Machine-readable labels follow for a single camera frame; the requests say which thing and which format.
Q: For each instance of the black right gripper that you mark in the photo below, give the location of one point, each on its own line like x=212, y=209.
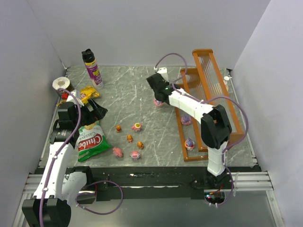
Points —
x=160, y=96

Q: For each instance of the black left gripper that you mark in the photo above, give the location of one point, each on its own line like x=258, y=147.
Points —
x=90, y=113

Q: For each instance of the purple bunny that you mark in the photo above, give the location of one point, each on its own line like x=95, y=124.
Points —
x=158, y=103

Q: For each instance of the purple cat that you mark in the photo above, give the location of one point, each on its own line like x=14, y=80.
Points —
x=186, y=120

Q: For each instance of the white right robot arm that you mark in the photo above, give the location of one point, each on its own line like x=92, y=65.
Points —
x=215, y=124

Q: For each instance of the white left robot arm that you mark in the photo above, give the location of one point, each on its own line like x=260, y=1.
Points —
x=51, y=203

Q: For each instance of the orange tiered display shelf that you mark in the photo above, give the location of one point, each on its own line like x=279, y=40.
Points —
x=205, y=82

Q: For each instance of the yellow snack bag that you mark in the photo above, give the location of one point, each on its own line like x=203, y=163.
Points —
x=88, y=92

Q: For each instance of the green Chuba cassava chips bag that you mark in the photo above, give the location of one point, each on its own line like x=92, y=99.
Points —
x=91, y=141

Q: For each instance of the small orange bear figure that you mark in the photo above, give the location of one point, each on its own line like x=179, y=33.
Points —
x=118, y=128

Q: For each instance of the chips tube with white lid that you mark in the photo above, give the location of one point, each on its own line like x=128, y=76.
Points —
x=62, y=82

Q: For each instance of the pink figure with green hat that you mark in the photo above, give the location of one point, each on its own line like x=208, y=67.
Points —
x=137, y=127

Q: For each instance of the orange bear figure middle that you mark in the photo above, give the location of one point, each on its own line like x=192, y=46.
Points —
x=129, y=138

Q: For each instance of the pink pig figure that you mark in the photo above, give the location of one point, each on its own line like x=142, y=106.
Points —
x=117, y=152

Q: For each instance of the purple insect spray can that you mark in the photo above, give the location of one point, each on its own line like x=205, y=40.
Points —
x=92, y=68

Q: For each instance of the orange bear figure right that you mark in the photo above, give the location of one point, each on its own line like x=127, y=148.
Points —
x=140, y=145

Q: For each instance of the pink round figure teal face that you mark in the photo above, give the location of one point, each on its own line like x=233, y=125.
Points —
x=135, y=155

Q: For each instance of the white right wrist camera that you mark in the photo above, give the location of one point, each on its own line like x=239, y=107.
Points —
x=163, y=71

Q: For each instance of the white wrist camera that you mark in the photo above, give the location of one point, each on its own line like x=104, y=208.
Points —
x=163, y=71
x=75, y=98

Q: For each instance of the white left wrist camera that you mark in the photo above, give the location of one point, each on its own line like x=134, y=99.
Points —
x=75, y=98

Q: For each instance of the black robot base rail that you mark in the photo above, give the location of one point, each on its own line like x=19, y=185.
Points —
x=121, y=183

